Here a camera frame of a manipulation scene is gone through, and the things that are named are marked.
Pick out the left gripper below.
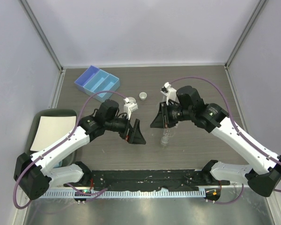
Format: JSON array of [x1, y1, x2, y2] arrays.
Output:
[[105, 112, 146, 143]]

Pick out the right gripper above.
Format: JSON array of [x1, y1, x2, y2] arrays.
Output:
[[152, 101, 194, 128]]

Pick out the small glass beaker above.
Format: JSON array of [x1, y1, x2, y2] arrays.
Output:
[[163, 127, 176, 138]]

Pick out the blue compartment organizer tray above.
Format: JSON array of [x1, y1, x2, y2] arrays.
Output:
[[74, 66, 120, 96]]

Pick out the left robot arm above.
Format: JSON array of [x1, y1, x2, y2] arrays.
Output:
[[14, 98, 146, 200]]

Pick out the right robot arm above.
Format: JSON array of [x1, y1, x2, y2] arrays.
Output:
[[150, 82, 281, 197]]

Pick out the clear plastic funnel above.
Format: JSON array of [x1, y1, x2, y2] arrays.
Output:
[[160, 96, 167, 105]]

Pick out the white ceramic crucible cup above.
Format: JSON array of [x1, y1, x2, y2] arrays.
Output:
[[139, 92, 148, 101]]

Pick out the white evaporating dish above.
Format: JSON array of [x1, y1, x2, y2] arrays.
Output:
[[125, 97, 136, 103]]

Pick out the dark green tray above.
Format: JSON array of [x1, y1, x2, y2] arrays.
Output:
[[24, 109, 77, 156]]

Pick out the white paper sheet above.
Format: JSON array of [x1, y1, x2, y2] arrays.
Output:
[[30, 116, 76, 152]]

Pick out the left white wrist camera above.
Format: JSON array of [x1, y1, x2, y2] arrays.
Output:
[[124, 98, 138, 120]]

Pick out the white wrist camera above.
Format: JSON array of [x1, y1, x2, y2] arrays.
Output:
[[161, 82, 177, 105], [124, 98, 138, 120]]

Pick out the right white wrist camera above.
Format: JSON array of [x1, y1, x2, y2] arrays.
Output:
[[161, 82, 177, 105]]

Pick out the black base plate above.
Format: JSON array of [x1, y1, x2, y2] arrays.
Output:
[[72, 169, 230, 192]]

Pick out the white slotted cable duct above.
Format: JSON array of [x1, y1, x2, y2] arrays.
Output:
[[41, 188, 206, 199]]

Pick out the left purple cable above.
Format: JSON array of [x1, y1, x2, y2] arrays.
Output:
[[12, 90, 131, 210]]

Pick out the purple cable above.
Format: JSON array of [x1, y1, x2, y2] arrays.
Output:
[[170, 77, 281, 205], [12, 90, 131, 210]]

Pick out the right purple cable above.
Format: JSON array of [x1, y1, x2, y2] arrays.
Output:
[[170, 77, 281, 205]]

